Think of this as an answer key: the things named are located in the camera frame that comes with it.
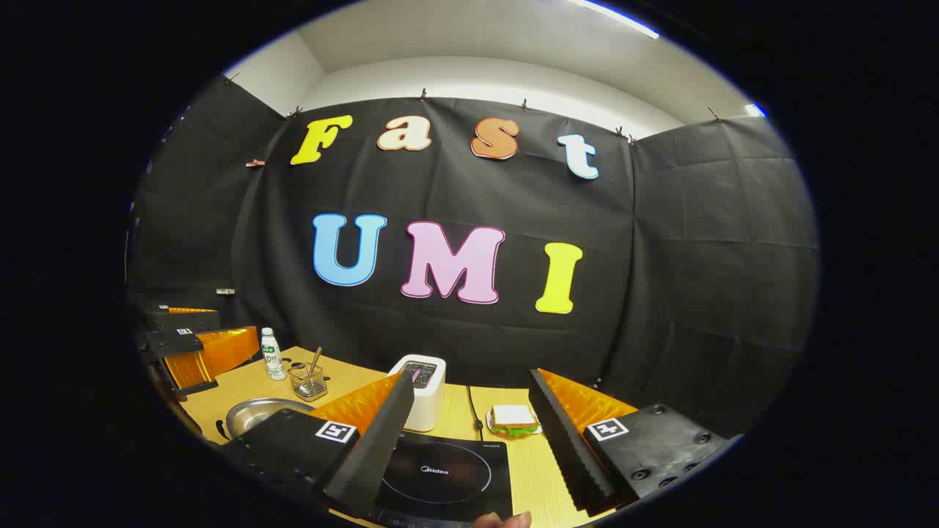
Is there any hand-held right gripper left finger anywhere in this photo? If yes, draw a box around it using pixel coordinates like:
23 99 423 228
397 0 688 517
220 370 417 520

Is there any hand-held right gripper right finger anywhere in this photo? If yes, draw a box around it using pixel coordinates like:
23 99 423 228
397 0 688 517
528 368 743 518

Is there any black induction cooktop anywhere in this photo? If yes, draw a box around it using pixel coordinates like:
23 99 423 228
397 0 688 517
367 431 514 528

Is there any stainless steel pot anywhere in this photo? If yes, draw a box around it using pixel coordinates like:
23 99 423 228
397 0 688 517
215 398 318 444

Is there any sandwich with lettuce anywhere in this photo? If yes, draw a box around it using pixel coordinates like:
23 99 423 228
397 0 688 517
492 405 540 439

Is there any white toaster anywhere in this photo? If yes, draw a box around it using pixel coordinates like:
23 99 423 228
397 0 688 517
387 354 447 433

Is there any white drink bottle green label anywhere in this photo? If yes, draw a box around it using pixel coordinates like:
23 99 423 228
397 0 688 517
260 327 288 382

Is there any wire mesh utensil basket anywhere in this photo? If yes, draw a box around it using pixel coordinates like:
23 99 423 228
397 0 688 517
288 364 329 401

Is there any black power cable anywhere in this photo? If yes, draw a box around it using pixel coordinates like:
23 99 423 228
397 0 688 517
467 384 486 441

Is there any wooden handled spoon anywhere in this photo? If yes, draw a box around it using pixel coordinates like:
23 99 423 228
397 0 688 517
301 347 324 397

